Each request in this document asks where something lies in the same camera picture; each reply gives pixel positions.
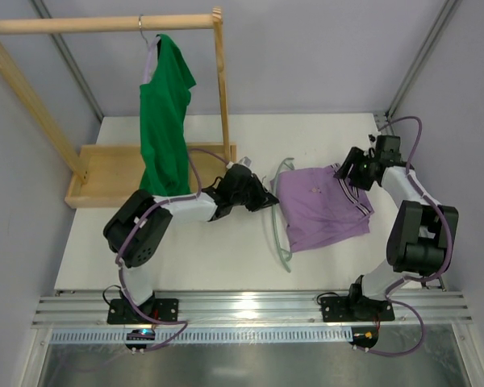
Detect purple trousers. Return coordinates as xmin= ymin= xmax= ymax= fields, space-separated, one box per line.
xmin=270 ymin=163 xmax=374 ymax=253

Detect mint green clothes hanger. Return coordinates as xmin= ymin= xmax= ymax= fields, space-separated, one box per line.
xmin=269 ymin=156 xmax=298 ymax=273

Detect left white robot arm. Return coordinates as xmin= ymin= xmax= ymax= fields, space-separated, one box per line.
xmin=103 ymin=163 xmax=279 ymax=323

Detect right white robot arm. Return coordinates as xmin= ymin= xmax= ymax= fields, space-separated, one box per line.
xmin=323 ymin=135 xmax=459 ymax=321

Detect purple clothes hanger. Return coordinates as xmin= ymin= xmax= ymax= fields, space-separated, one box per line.
xmin=138 ymin=14 xmax=161 ymax=85

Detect green t-shirt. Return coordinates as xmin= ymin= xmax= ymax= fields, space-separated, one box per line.
xmin=140 ymin=34 xmax=196 ymax=196

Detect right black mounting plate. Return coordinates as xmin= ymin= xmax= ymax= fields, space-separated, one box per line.
xmin=317 ymin=294 xmax=395 ymax=323

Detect black mounting plate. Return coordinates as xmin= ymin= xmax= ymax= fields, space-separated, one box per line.
xmin=106 ymin=298 xmax=179 ymax=325
xmin=317 ymin=294 xmax=395 ymax=323

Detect wooden clothes rack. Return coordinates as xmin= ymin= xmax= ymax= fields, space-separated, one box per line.
xmin=0 ymin=6 xmax=237 ymax=209

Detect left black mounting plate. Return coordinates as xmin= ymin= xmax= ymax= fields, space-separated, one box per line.
xmin=106 ymin=298 xmax=179 ymax=325

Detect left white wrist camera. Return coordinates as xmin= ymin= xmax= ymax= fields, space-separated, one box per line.
xmin=226 ymin=156 xmax=252 ymax=169

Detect slotted cable duct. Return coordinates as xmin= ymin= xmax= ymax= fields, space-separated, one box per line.
xmin=49 ymin=326 xmax=353 ymax=345

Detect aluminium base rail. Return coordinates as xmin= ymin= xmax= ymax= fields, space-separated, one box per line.
xmin=31 ymin=289 xmax=473 ymax=328

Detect aluminium frame post right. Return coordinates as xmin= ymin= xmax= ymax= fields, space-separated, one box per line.
xmin=373 ymin=0 xmax=463 ymax=291

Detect aluminium frame post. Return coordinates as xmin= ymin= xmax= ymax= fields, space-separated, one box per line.
xmin=373 ymin=0 xmax=463 ymax=291
xmin=28 ymin=0 xmax=104 ymax=122

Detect aluminium frame post left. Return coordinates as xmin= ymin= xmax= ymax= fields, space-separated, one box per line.
xmin=28 ymin=0 xmax=104 ymax=122

